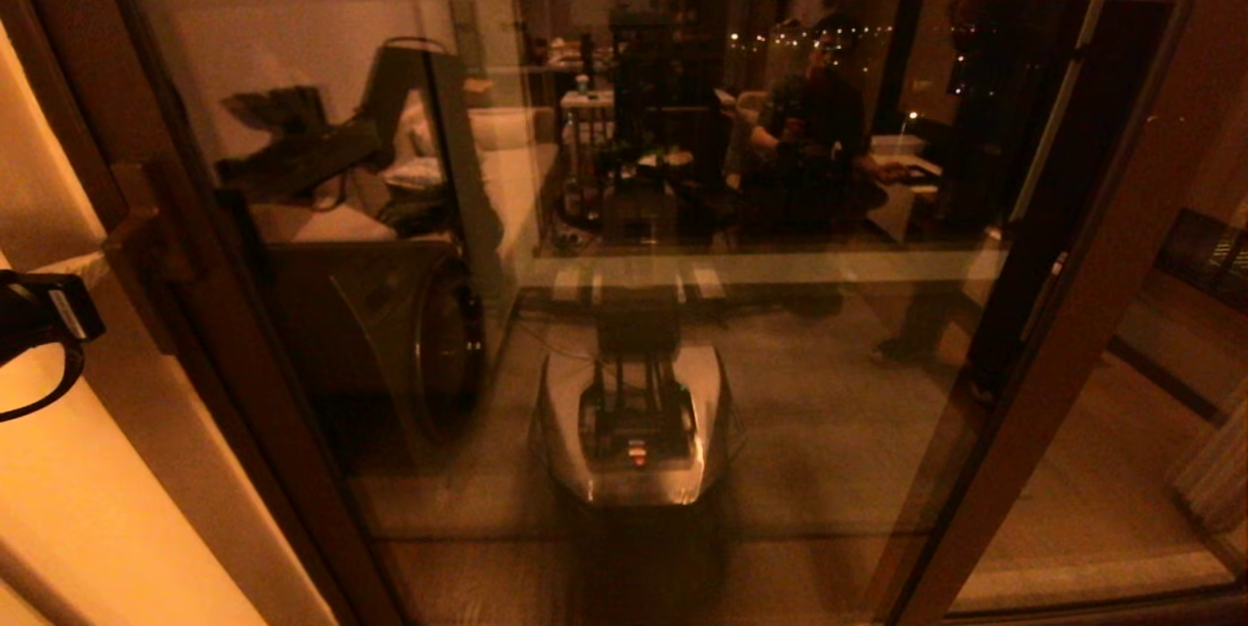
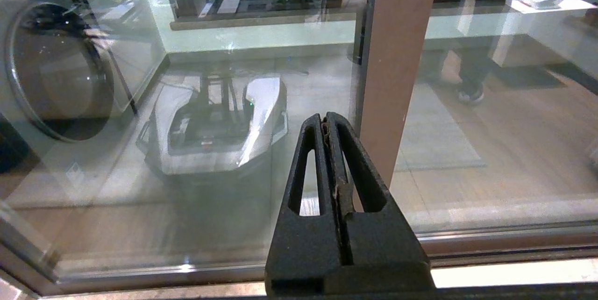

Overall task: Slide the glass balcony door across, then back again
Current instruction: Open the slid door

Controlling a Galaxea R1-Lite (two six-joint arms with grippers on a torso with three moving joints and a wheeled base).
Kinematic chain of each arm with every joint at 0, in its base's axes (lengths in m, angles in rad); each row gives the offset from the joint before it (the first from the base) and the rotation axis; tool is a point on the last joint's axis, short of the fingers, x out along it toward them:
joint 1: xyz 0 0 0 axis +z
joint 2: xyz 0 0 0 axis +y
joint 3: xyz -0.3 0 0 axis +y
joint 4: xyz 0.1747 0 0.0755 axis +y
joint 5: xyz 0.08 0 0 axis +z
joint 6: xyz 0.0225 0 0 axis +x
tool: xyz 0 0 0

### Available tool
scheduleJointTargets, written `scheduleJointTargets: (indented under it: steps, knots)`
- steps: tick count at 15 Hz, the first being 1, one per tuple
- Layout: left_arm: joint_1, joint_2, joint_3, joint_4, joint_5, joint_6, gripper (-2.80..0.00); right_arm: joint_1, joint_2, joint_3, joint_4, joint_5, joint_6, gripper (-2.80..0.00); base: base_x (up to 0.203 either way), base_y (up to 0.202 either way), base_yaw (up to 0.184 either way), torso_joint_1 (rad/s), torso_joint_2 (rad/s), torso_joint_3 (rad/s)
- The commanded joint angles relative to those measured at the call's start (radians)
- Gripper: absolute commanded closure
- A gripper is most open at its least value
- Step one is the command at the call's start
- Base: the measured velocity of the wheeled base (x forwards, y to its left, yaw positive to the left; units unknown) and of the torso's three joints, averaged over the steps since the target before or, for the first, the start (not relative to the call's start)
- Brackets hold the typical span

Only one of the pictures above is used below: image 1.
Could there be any brown framed sliding glass door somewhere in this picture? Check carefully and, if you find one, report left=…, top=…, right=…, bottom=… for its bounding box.
left=10, top=0, right=1235, bottom=626

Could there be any grey front-load washing machine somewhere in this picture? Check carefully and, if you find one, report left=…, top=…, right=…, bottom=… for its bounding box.
left=219, top=187, right=489, bottom=456

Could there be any glass window with wooden frame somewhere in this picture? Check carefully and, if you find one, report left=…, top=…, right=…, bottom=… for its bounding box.
left=951, top=0, right=1248, bottom=626

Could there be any black left camera cable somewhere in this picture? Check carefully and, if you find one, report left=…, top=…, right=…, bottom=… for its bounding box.
left=0, top=341, right=87, bottom=423

